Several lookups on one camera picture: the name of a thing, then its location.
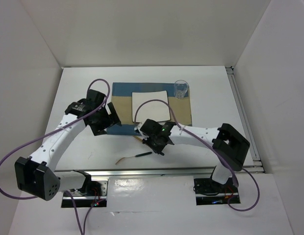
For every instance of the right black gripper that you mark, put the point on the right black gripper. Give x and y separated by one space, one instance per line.
157 149

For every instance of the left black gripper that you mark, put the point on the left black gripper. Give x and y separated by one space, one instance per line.
111 119

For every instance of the gold fork dark handle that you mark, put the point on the gold fork dark handle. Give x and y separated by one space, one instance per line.
135 156

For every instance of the gold knife dark handle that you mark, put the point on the gold knife dark handle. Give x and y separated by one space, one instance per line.
138 139

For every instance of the white square plate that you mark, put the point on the white square plate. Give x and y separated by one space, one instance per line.
155 110

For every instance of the blue tan cloth placemat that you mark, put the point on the blue tan cloth placemat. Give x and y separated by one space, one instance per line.
122 100

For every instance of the clear plastic cup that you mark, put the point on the clear plastic cup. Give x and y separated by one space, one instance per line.
181 87

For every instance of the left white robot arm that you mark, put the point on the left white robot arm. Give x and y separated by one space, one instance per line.
36 174

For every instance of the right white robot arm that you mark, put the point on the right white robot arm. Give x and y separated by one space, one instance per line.
225 142

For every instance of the aluminium rail front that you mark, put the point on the aluminium rail front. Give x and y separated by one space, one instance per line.
151 172

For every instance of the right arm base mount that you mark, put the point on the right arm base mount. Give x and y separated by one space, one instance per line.
209 192

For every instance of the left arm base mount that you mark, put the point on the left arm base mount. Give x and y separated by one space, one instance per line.
95 195

